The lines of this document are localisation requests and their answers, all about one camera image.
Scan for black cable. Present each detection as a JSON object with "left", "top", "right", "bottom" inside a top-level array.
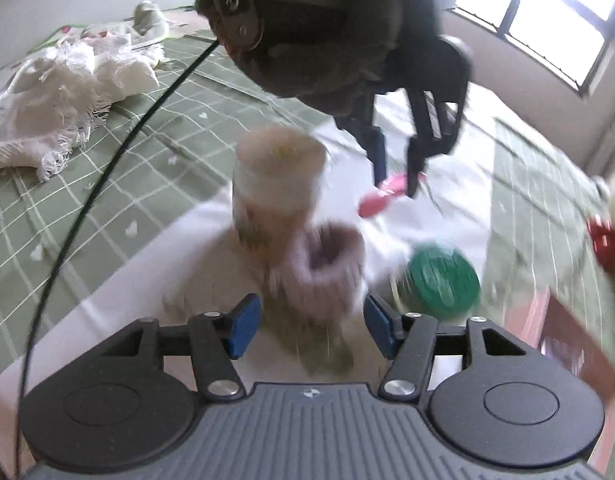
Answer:
[{"left": 14, "top": 37, "right": 224, "bottom": 478}]

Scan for clear jar cream lid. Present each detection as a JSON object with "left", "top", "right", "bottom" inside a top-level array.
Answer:
[{"left": 233, "top": 124, "right": 328, "bottom": 264}]

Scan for green white cloth lump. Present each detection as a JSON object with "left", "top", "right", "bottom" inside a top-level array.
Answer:
[{"left": 132, "top": 0, "right": 170, "bottom": 48}]

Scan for pink cardboard box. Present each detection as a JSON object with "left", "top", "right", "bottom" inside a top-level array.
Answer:
[{"left": 504, "top": 289, "right": 615, "bottom": 474}]

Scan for pink purple plastic package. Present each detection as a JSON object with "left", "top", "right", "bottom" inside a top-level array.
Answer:
[{"left": 357, "top": 172, "right": 407, "bottom": 219}]

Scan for green lid jar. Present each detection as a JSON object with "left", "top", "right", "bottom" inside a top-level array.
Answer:
[{"left": 390, "top": 243, "right": 481, "bottom": 321}]

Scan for white fringed blanket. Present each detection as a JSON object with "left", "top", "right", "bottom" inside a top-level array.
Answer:
[{"left": 0, "top": 36, "right": 164, "bottom": 182}]

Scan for window with black frame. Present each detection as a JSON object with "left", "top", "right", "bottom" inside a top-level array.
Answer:
[{"left": 454, "top": 0, "right": 615, "bottom": 96}]

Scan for cream round toy red feet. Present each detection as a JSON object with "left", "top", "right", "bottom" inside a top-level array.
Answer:
[{"left": 587, "top": 174, "right": 615, "bottom": 275}]

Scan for dark furry sleeve forearm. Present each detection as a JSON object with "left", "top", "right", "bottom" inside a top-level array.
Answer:
[{"left": 195, "top": 0, "right": 439, "bottom": 117}]

